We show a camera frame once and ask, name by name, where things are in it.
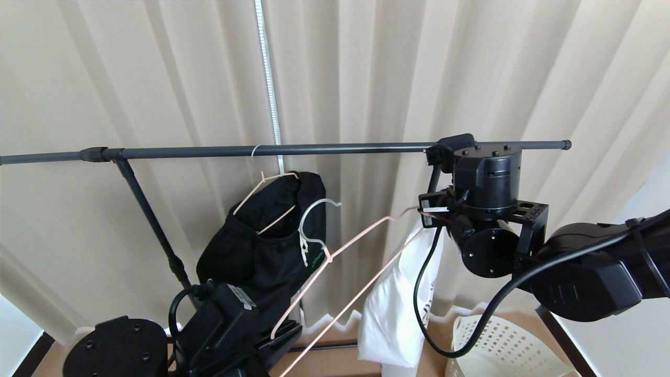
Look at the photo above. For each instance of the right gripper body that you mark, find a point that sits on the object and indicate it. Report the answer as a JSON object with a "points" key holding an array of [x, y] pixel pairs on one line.
{"points": [[434, 201]]}

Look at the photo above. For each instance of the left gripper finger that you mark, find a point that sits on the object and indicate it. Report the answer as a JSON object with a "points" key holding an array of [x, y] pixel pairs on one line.
{"points": [[290, 329], [277, 351]]}

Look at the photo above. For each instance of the black garment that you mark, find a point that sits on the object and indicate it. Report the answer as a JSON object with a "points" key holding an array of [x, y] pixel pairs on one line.
{"points": [[251, 267]]}

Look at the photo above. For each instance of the pink clothes hanger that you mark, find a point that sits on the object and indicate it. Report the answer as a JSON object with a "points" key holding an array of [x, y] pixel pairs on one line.
{"points": [[252, 152], [327, 256]]}

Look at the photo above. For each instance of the white garment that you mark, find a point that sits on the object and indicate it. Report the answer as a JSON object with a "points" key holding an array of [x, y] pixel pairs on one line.
{"points": [[398, 314]]}

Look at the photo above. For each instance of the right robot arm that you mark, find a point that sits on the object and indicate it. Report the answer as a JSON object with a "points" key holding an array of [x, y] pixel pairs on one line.
{"points": [[586, 277]]}

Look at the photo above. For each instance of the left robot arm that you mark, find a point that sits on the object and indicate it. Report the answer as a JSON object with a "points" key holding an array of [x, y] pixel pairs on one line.
{"points": [[115, 351]]}

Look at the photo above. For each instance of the white laundry basket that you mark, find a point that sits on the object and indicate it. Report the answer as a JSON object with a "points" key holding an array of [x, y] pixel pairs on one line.
{"points": [[502, 340]]}

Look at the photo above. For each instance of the black clothes rack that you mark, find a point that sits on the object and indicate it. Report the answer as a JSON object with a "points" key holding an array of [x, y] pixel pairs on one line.
{"points": [[209, 152]]}

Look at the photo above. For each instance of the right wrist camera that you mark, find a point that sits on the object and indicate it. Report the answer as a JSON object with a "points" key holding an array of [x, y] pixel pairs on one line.
{"points": [[453, 144]]}

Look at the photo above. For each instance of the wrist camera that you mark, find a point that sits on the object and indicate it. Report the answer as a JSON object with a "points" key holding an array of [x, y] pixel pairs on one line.
{"points": [[453, 144], [225, 314]]}

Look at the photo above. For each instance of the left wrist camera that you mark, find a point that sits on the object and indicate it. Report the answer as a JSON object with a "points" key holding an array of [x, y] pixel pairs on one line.
{"points": [[225, 314]]}

